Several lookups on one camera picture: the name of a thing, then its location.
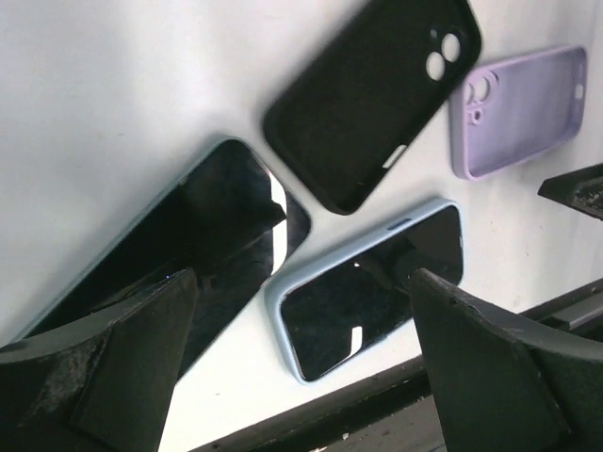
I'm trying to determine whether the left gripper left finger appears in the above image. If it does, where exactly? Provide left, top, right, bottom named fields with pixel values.
left=1, top=269, right=198, bottom=451

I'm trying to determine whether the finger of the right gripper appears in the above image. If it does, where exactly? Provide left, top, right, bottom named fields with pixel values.
left=538, top=164, right=603, bottom=218

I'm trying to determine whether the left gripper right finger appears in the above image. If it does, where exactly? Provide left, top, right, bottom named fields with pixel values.
left=409, top=269, right=602, bottom=451

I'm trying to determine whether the purple phone case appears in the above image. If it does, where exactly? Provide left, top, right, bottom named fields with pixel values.
left=449, top=46, right=588, bottom=180

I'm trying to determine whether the light blue phone case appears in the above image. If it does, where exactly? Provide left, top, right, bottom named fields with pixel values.
left=263, top=197, right=467, bottom=386

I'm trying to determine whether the black phone case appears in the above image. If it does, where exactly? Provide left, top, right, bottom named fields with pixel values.
left=263, top=1, right=481, bottom=215

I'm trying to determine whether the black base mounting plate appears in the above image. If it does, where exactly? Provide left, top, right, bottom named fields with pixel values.
left=208, top=281, right=602, bottom=451

